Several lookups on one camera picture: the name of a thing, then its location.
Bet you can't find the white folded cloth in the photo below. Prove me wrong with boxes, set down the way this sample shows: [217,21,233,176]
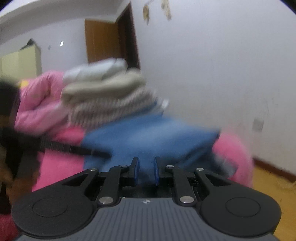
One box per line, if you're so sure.
[62,58,128,85]

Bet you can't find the wooden door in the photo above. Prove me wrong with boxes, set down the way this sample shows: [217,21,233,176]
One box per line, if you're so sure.
[84,2,141,70]

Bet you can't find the pink floral bed blanket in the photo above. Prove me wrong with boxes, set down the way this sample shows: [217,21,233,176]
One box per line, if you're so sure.
[0,126,255,241]

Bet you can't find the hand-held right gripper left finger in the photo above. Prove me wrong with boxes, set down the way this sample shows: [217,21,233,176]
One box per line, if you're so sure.
[61,156,140,207]

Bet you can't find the blue and pink floral quilt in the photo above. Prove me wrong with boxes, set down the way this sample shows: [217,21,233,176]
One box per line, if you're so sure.
[14,71,72,136]

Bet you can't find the pale yellow wardrobe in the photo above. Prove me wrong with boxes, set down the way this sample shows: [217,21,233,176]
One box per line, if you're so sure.
[0,44,42,79]

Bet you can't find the blue jeans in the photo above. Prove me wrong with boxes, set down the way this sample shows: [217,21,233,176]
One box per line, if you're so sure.
[81,113,229,186]

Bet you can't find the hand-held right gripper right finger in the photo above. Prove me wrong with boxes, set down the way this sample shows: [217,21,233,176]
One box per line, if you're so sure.
[153,157,232,207]

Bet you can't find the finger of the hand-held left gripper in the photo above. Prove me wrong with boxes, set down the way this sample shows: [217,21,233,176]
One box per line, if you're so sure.
[39,136,111,158]

